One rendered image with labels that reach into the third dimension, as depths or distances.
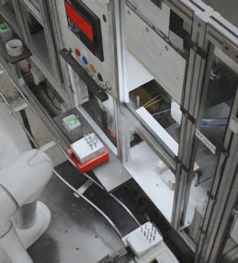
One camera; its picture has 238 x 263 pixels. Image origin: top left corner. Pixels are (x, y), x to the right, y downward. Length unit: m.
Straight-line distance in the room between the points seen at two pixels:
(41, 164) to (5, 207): 0.18
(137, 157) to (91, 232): 0.43
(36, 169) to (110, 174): 0.69
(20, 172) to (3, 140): 2.05
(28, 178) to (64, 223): 0.83
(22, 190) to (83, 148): 0.68
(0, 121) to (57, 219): 1.53
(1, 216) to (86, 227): 0.84
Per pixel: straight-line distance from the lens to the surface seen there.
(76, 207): 2.32
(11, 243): 1.59
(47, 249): 2.25
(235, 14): 1.17
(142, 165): 2.16
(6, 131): 3.58
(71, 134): 2.19
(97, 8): 1.58
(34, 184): 1.51
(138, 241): 1.95
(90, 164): 2.12
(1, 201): 1.47
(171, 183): 2.05
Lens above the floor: 2.71
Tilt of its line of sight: 52 degrees down
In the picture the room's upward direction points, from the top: 4 degrees counter-clockwise
